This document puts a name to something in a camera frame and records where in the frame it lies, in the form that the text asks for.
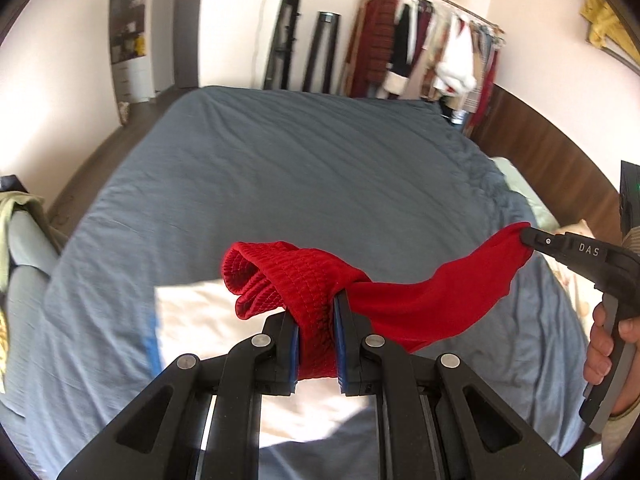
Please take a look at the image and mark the red sports shorts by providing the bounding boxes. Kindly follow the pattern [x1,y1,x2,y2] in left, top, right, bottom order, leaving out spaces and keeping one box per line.
[221,222,533,380]

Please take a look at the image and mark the person right hand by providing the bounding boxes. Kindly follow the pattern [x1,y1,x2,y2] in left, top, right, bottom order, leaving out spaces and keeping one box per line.
[584,304,640,416]

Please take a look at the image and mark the patterned cream pillow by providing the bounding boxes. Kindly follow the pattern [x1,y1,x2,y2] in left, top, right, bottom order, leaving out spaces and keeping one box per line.
[549,218,609,331]

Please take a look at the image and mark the pale green pillow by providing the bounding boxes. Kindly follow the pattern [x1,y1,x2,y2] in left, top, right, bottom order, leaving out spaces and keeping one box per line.
[491,157,560,232]

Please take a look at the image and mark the blue folded garment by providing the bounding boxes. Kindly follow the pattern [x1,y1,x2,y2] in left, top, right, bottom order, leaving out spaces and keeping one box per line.
[143,312,164,377]

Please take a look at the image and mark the white folded garment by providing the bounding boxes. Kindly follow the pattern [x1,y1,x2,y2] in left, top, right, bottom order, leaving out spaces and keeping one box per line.
[155,281,371,454]

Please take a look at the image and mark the wooden headboard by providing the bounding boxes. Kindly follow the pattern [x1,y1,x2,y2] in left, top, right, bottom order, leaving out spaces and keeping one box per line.
[471,86,623,243]

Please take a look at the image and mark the grey blue duvet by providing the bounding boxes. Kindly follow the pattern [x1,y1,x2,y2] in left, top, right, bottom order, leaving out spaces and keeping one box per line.
[1,87,586,479]

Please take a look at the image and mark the red hanging garment right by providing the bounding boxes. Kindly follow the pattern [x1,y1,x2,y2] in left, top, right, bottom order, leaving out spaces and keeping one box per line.
[468,49,500,129]

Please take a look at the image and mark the yellow cloth on chair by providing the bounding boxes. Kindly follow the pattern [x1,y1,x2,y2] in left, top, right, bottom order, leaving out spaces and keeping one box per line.
[0,309,9,394]

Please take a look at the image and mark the white hanging hoodie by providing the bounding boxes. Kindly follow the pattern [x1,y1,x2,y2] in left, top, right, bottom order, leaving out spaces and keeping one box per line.
[434,15,476,96]

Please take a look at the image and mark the yellow hanging cloth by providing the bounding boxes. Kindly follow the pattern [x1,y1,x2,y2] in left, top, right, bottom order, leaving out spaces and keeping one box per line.
[579,0,639,63]

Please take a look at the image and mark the grey armchair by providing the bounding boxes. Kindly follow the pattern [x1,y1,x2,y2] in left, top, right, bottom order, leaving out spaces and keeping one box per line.
[0,173,64,411]

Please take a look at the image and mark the black white hanging coat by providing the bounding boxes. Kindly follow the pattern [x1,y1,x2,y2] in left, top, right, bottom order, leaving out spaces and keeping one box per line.
[376,0,419,99]

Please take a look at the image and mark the dark red checked coat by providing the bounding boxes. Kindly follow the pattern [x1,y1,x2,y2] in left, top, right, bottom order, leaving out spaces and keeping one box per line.
[346,0,398,98]

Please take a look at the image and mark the black tower speaker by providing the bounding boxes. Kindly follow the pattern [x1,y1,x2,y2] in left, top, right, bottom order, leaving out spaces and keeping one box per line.
[302,11,342,94]

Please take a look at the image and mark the black tall stand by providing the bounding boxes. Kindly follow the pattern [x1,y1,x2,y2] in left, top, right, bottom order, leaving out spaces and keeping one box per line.
[262,0,302,90]

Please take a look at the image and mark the wooden clothes rack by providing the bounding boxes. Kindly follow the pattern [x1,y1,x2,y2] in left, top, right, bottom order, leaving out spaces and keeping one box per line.
[337,0,506,96]

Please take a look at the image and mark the dark door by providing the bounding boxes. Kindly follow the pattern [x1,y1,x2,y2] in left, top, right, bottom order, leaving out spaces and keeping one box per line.
[172,0,201,89]

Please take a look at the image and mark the arched wall shelf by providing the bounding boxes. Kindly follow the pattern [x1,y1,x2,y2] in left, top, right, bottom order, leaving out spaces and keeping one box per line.
[108,0,153,104]

